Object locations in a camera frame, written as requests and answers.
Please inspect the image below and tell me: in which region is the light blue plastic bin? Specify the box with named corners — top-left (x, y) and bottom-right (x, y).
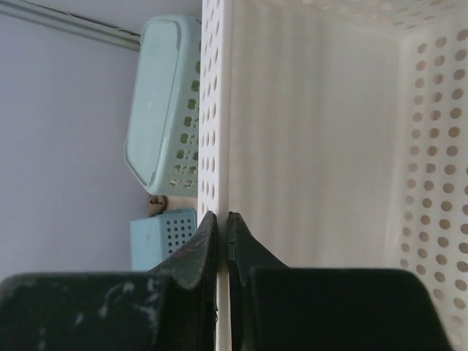
top-left (129, 208), bottom-right (197, 271)

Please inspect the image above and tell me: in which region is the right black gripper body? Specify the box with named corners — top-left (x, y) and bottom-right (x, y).
top-left (1, 268), bottom-right (451, 350)

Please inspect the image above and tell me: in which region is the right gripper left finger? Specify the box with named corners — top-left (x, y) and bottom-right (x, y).
top-left (151, 211), bottom-right (219, 350)

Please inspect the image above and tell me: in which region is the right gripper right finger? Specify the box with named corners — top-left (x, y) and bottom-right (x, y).
top-left (227, 212), bottom-right (293, 350)

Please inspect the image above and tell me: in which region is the teal perforated basket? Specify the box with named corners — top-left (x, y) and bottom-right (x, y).
top-left (124, 15), bottom-right (201, 197)

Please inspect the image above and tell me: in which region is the white perforated bin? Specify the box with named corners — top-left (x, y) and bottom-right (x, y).
top-left (198, 1), bottom-right (467, 350)

